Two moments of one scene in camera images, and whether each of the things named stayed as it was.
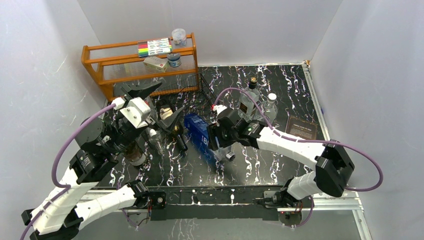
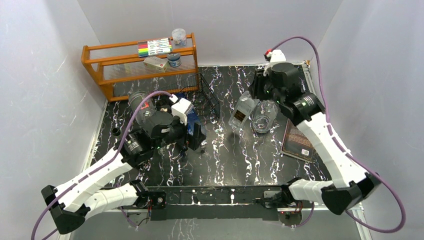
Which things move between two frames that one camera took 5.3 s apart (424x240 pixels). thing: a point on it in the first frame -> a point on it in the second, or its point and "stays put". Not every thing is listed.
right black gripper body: (227, 137) -> (263, 89)
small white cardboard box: (158, 64) stays put
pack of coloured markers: (154, 47) stays put
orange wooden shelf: (172, 62) stays put
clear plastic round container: (179, 36) stays put
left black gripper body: (126, 136) -> (178, 133)
